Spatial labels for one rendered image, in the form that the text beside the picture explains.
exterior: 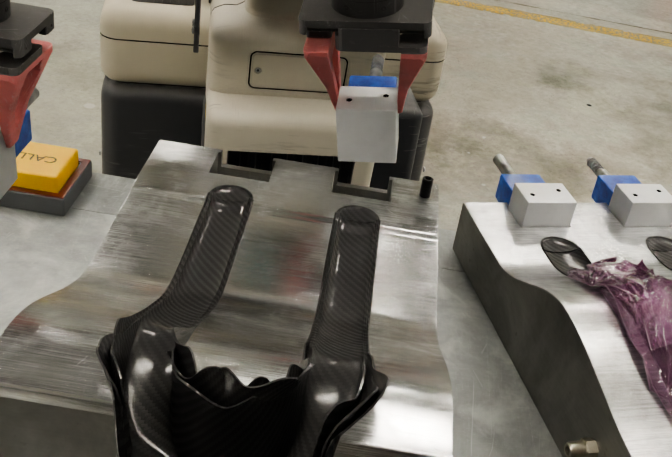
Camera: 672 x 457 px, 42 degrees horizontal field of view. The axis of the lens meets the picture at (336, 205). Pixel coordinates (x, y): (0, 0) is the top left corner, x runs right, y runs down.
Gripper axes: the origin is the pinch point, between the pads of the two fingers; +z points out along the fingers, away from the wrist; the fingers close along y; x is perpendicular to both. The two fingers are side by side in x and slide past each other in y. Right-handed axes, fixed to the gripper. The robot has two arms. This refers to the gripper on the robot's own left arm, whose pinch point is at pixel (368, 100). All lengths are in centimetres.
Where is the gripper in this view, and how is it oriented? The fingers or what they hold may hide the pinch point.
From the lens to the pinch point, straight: 75.5
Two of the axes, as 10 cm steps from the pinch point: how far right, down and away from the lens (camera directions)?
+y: 9.9, 0.5, -1.1
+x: 1.1, -6.4, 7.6
